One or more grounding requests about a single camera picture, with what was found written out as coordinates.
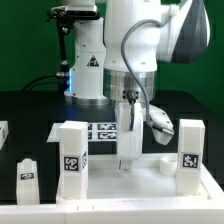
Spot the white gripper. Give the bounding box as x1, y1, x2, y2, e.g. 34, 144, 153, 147
116, 102, 143, 173

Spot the white desk tabletop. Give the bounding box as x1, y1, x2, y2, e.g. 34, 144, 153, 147
55, 153, 209, 204

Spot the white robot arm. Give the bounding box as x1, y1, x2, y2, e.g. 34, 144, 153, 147
54, 0, 210, 172

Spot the white L-shaped fence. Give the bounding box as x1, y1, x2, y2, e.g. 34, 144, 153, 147
0, 169, 224, 224

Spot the white marker base plate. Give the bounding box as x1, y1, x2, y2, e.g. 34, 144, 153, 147
47, 122, 117, 142

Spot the black cable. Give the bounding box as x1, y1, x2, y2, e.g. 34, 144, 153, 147
21, 73, 68, 92

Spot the black camera on stand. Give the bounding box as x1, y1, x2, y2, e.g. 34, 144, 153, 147
46, 3, 100, 77

